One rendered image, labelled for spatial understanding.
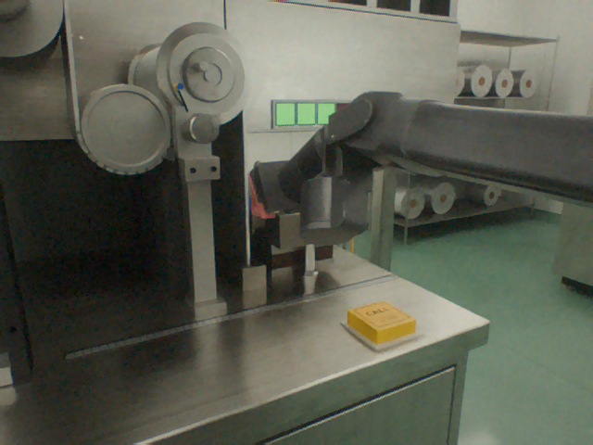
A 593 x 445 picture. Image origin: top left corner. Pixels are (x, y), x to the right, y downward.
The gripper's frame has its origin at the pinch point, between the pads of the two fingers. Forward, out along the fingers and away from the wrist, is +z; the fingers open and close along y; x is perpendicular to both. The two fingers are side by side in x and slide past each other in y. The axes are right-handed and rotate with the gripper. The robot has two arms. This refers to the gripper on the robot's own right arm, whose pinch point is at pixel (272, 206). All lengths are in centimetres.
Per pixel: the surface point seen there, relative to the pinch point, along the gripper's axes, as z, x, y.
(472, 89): 182, 136, 318
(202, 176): 0.0, 5.6, -9.4
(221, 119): 2.1, 15.6, -3.6
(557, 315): 117, -58, 220
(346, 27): 19, 50, 43
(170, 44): -3.2, 24.6, -10.5
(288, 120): 30.3, 30.2, 25.4
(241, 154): 6.6, 11.5, 0.1
